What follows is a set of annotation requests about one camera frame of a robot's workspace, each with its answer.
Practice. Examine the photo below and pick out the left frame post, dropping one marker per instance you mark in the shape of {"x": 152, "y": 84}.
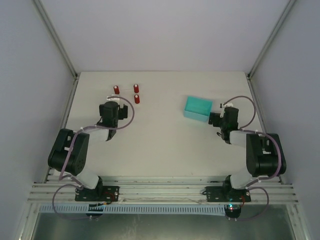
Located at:
{"x": 40, "y": 8}

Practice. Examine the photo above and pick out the frame post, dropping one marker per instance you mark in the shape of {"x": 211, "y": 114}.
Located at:
{"x": 40, "y": 8}
{"x": 274, "y": 32}

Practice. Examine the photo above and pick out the white four-peg fixture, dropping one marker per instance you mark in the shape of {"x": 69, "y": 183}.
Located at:
{"x": 128, "y": 93}

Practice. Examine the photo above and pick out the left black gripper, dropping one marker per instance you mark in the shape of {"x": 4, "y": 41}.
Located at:
{"x": 124, "y": 111}

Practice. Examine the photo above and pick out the red large spring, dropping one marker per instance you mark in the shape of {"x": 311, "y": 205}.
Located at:
{"x": 136, "y": 99}
{"x": 136, "y": 88}
{"x": 116, "y": 90}

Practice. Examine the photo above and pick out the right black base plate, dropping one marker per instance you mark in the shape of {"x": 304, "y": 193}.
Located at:
{"x": 221, "y": 194}

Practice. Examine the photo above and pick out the grey slotted cable duct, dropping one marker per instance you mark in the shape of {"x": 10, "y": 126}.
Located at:
{"x": 161, "y": 209}

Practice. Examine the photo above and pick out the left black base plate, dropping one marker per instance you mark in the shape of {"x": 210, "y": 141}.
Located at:
{"x": 102, "y": 193}

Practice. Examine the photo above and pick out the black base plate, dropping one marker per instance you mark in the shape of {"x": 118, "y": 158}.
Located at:
{"x": 102, "y": 193}
{"x": 221, "y": 194}

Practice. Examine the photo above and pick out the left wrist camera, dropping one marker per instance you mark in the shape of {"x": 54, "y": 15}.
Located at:
{"x": 115, "y": 98}

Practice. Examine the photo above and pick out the teal plastic bin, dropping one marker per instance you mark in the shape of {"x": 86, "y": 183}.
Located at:
{"x": 197, "y": 108}

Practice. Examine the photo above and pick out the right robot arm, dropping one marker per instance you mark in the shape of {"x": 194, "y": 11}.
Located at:
{"x": 264, "y": 156}

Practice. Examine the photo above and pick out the right frame post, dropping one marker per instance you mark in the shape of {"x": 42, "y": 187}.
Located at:
{"x": 274, "y": 32}

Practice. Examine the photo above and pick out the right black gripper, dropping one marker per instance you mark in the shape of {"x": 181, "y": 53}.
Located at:
{"x": 214, "y": 119}

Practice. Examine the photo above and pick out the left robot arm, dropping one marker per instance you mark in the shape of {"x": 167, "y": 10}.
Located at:
{"x": 70, "y": 149}

